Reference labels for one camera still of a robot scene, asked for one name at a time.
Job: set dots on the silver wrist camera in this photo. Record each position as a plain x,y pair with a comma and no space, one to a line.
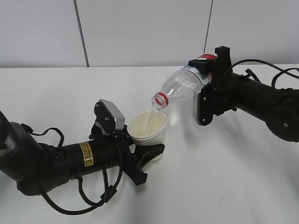
108,117
202,104

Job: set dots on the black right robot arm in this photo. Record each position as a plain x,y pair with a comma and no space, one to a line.
278,108

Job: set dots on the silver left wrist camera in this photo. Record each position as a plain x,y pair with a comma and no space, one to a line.
108,117

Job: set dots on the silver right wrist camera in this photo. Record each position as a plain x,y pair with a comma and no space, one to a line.
202,104

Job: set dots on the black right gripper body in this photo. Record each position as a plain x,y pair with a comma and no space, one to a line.
223,83

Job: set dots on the white paper cup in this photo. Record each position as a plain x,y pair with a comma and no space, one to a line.
146,132

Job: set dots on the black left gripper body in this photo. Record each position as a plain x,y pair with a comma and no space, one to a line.
122,141

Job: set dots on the Nongfu Spring water bottle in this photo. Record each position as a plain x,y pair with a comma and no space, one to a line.
180,85

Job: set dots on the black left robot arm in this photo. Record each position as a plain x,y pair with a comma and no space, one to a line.
30,163

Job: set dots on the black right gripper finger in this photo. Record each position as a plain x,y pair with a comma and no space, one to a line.
203,65

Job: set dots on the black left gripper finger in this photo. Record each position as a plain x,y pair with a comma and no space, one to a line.
145,154

